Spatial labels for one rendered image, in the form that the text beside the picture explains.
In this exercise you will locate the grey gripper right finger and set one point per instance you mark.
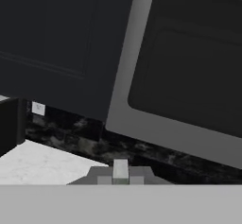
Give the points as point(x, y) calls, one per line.
point(141, 175)

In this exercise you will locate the dark navy cupboard door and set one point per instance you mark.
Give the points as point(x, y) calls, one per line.
point(60, 38)

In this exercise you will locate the black box-shaped appliance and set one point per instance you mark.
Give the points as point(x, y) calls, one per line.
point(11, 124)

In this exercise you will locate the white wall socket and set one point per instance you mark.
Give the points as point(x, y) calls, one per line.
point(38, 108)

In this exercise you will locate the grey microwave oven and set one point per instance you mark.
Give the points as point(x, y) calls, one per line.
point(186, 64)

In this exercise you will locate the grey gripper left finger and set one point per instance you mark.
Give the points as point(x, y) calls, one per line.
point(100, 175)

